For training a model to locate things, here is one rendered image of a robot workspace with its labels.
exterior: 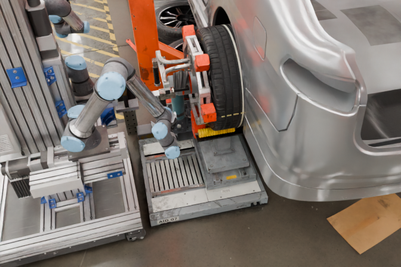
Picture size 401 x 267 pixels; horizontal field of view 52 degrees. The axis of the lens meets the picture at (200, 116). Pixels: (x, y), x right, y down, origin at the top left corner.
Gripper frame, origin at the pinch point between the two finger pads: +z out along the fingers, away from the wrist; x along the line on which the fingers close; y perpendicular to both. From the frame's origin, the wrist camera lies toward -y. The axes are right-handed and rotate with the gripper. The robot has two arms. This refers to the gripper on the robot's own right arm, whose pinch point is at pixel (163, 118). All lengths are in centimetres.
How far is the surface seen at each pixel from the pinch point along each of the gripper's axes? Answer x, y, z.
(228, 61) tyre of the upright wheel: -47.3, 12.1, 4.6
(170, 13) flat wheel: -30, -28, 200
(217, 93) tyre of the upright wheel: -33.9, 1.3, -3.7
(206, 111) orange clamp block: -23.8, -4.2, -6.3
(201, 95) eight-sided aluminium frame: -25.4, 3.1, -0.3
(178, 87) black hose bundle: -15.6, 10.3, 5.9
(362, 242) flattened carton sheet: -76, -121, -52
